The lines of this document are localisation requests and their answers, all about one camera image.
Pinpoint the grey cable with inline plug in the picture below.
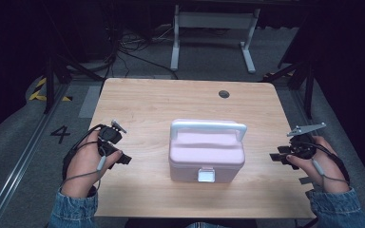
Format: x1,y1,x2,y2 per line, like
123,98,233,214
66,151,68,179
311,158,350,185
59,145,107,192

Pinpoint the grey floor tape patch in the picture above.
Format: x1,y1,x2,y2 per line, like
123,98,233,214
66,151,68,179
77,85,103,120

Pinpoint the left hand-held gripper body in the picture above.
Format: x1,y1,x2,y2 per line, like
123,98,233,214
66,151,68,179
97,119,128,159

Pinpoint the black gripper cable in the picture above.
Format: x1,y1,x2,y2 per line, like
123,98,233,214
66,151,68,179
62,123,106,182
307,142,352,184

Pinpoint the metal floor rail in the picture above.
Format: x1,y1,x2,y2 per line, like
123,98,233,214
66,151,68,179
0,85,71,228

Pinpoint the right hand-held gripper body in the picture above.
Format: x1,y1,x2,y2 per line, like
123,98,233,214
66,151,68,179
286,122,327,160

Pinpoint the person's left hand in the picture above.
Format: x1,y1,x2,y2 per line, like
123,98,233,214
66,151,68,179
61,129,124,200

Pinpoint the white metal desk frame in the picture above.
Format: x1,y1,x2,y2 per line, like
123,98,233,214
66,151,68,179
169,4,261,75

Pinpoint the person's right hand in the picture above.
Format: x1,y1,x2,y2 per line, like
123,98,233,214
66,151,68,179
286,135,352,195

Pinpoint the pink storage box with handle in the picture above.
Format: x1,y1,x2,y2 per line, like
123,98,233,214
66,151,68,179
167,118,248,184

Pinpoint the bundle of black floor cables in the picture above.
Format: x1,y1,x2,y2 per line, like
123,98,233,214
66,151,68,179
101,22,179,81

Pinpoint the black metal stand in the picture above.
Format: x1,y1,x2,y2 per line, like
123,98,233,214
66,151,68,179
42,51,105,115
259,59,316,121

